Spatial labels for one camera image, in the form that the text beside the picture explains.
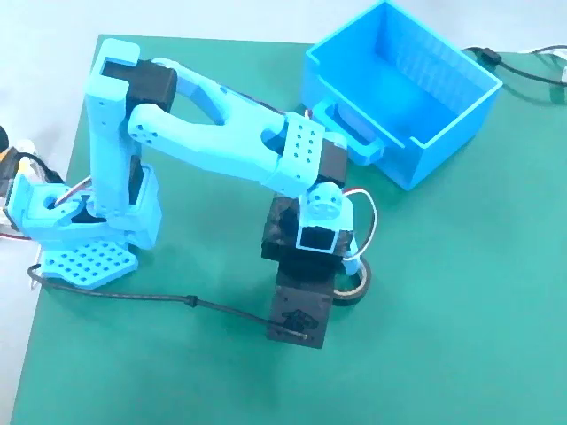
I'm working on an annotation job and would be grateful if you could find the white gripper servo wire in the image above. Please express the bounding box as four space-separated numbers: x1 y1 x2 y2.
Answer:
343 189 378 263

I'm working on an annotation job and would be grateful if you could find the black power cable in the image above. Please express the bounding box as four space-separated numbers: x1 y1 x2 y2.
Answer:
12 151 66 185

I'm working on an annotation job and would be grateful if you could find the red white base servo wire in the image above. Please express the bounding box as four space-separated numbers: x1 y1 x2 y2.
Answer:
56 175 95 205

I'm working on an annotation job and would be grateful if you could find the black electrical tape roll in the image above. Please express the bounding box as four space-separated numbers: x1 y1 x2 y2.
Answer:
331 259 373 309

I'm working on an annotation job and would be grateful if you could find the green cutting mat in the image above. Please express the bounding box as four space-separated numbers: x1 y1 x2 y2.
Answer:
8 34 567 425

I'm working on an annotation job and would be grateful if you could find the black cable with inline switch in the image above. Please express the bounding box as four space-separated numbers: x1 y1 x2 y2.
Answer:
462 45 567 86

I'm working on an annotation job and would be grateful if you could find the blue perforated robot base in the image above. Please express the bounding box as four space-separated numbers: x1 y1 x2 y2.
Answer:
8 172 163 291

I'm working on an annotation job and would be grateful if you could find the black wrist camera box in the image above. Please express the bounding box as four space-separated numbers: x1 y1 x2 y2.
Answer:
260 194 352 351

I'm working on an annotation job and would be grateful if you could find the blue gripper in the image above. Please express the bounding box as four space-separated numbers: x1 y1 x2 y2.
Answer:
294 180 369 278

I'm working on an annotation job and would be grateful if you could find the black and yellow clamp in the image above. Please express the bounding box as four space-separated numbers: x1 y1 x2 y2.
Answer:
0 125 28 200

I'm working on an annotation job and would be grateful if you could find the blue plastic box with handle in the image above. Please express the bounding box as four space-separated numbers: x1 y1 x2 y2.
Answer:
303 0 504 192

